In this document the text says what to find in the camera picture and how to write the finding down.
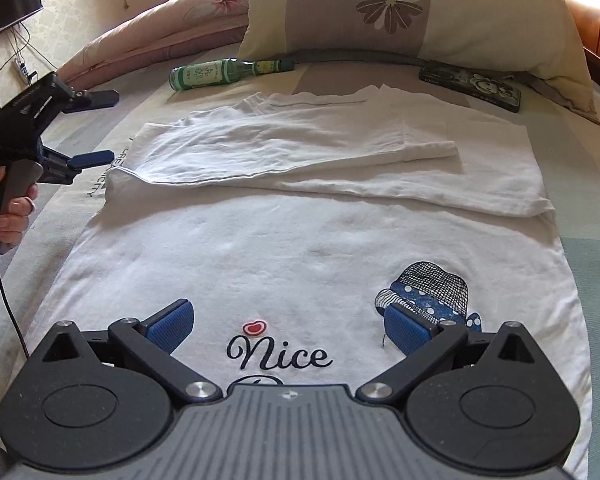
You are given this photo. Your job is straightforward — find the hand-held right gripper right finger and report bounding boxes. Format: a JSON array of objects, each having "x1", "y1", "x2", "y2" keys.
[{"x1": 355, "y1": 302, "x2": 556, "y2": 406}]

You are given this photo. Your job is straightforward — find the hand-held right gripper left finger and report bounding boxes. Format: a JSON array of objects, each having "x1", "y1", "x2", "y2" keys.
[{"x1": 40, "y1": 298, "x2": 226, "y2": 406}]

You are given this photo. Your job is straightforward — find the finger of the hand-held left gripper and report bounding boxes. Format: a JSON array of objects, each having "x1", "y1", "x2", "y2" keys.
[
  {"x1": 68, "y1": 149, "x2": 116, "y2": 171},
  {"x1": 77, "y1": 88, "x2": 121, "y2": 110}
]

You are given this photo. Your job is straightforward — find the white printed t-shirt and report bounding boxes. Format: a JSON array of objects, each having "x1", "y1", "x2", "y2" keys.
[{"x1": 22, "y1": 85, "x2": 593, "y2": 480}]

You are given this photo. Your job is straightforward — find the person's left hand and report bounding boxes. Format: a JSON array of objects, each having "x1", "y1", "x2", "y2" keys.
[{"x1": 0, "y1": 166, "x2": 40, "y2": 247}]

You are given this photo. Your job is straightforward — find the green glass bottle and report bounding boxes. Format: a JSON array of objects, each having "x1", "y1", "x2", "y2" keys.
[{"x1": 169, "y1": 58, "x2": 296, "y2": 92}]

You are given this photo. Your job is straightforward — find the folded pink floral quilt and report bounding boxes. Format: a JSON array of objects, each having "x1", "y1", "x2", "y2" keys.
[{"x1": 55, "y1": 0, "x2": 261, "y2": 88}]

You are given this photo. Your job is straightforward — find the striped bed sheet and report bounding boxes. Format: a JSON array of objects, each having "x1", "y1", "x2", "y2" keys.
[{"x1": 0, "y1": 55, "x2": 600, "y2": 480}]

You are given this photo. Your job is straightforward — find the dark book under pillow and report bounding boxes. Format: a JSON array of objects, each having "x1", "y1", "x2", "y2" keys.
[{"x1": 419, "y1": 61, "x2": 522, "y2": 114}]

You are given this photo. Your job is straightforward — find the floral cream pillow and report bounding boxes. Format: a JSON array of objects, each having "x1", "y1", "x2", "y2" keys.
[{"x1": 237, "y1": 0, "x2": 600, "y2": 126}]

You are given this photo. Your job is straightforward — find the black wall cables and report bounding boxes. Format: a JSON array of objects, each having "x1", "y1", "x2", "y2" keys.
[{"x1": 0, "y1": 25, "x2": 51, "y2": 86}]

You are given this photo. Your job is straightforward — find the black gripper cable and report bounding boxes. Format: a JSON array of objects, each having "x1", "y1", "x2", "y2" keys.
[{"x1": 0, "y1": 266, "x2": 31, "y2": 361}]

